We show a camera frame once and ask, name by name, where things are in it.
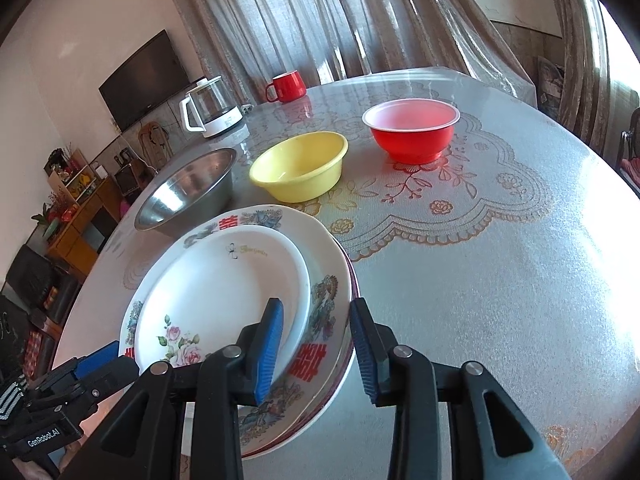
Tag black wall television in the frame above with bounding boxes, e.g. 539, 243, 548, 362
98, 29, 191, 132

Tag white glass electric kettle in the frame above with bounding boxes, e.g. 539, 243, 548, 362
180, 76, 246, 139

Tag white plate with pink roses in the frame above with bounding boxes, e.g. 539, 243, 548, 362
134, 225, 312, 386

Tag potted plant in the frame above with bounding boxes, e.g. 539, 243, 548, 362
31, 202, 63, 241

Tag wide grey sheer curtain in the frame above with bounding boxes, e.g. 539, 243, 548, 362
159, 0, 538, 108

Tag red mug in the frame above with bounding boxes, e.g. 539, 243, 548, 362
265, 71, 307, 104

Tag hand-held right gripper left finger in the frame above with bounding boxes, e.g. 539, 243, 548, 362
60, 297, 285, 480

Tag black sofa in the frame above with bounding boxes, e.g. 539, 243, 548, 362
0, 245, 81, 376

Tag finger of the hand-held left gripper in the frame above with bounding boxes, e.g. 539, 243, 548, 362
80, 356, 141, 403
72, 341, 123, 381

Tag black speaker box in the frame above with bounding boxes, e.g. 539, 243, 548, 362
114, 160, 143, 196

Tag small wooden shelf unit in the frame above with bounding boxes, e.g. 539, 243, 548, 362
47, 147, 101, 211

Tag grey patterned cushion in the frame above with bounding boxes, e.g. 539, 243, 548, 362
537, 55, 566, 121

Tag white plate with red characters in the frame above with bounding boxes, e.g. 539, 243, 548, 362
119, 204, 357, 453

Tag yellow plastic bowl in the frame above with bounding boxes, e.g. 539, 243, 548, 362
249, 131, 349, 204

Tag white plate with purple rim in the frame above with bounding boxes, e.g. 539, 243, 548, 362
240, 247, 361, 461

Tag stainless steel bowl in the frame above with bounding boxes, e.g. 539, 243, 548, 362
134, 147, 238, 233

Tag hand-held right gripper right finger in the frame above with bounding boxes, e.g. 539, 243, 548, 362
349, 298, 571, 480

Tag wooden cabinet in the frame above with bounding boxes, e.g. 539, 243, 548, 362
45, 175, 123, 281

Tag narrow grey sheer curtain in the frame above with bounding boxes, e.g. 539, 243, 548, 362
545, 0, 618, 153

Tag red plastic bowl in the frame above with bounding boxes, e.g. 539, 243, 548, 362
362, 99, 461, 165

